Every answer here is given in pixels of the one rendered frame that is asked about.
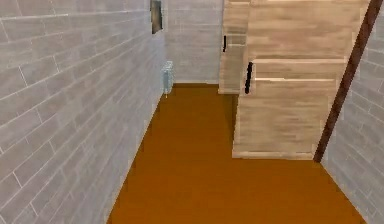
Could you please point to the light wooden room door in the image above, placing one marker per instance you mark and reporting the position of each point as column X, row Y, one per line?
column 233, row 63
column 286, row 110

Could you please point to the pale blue wall radiator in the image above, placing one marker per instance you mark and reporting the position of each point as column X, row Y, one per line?
column 167, row 77

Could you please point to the dark framed wall picture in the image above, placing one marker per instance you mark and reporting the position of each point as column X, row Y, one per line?
column 156, row 16

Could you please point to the dark brown door frame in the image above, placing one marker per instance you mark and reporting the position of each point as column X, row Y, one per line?
column 346, row 80

